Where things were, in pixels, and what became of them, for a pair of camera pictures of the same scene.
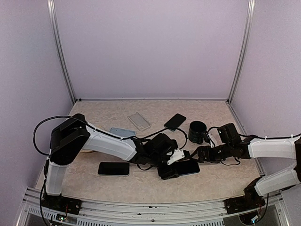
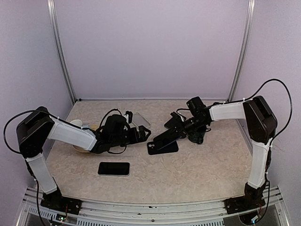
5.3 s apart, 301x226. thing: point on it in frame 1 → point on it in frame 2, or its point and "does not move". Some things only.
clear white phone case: x=140 y=123 does not move
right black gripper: x=201 y=149 → x=179 y=131
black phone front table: x=114 y=168 does not move
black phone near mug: x=175 y=121 does not move
